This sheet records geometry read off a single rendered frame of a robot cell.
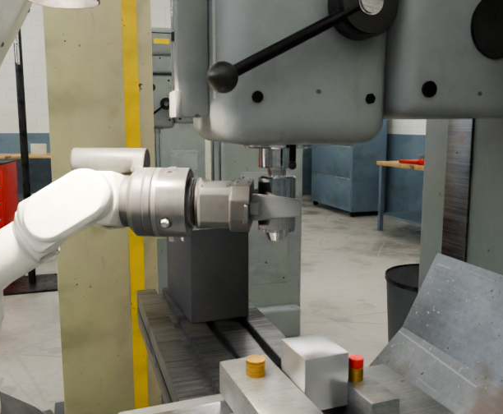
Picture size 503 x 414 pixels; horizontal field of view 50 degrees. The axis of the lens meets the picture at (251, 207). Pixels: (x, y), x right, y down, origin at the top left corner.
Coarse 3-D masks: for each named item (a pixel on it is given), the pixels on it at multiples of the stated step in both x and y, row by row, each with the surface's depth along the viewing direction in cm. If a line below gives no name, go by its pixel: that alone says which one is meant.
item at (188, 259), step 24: (168, 240) 122; (192, 240) 104; (216, 240) 106; (240, 240) 107; (168, 264) 123; (192, 264) 105; (216, 264) 106; (240, 264) 108; (168, 288) 125; (192, 288) 105; (216, 288) 107; (240, 288) 109; (192, 312) 106; (216, 312) 108; (240, 312) 110
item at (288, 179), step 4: (260, 176) 68; (264, 176) 67; (268, 176) 67; (272, 176) 67; (284, 176) 67; (288, 176) 67; (292, 176) 67; (260, 180) 67; (264, 180) 67; (268, 180) 66; (272, 180) 66; (276, 180) 66; (280, 180) 66; (284, 180) 66; (288, 180) 66; (292, 180) 67; (264, 184) 67; (268, 184) 66; (272, 184) 66; (276, 184) 66; (280, 184) 66; (284, 184) 66; (288, 184) 66; (292, 184) 67
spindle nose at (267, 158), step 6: (258, 150) 67; (264, 150) 66; (270, 150) 66; (276, 150) 65; (282, 150) 65; (288, 150) 66; (258, 156) 67; (264, 156) 66; (270, 156) 66; (276, 156) 65; (282, 156) 66; (288, 156) 66; (258, 162) 67; (264, 162) 66; (270, 162) 66; (276, 162) 66; (282, 162) 66; (288, 162) 66
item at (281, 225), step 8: (264, 192) 67; (272, 192) 66; (280, 192) 66; (288, 192) 67; (264, 224) 67; (272, 224) 67; (280, 224) 67; (288, 224) 67; (272, 232) 67; (280, 232) 67
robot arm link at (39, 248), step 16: (64, 176) 65; (80, 176) 65; (96, 176) 65; (48, 192) 64; (64, 192) 64; (80, 192) 64; (96, 192) 64; (112, 192) 66; (32, 208) 64; (48, 208) 64; (64, 208) 64; (80, 208) 64; (96, 208) 64; (16, 224) 66; (32, 224) 64; (48, 224) 64; (64, 224) 64; (80, 224) 64; (16, 240) 66; (32, 240) 65; (48, 240) 64; (64, 240) 66; (32, 256) 67; (48, 256) 68
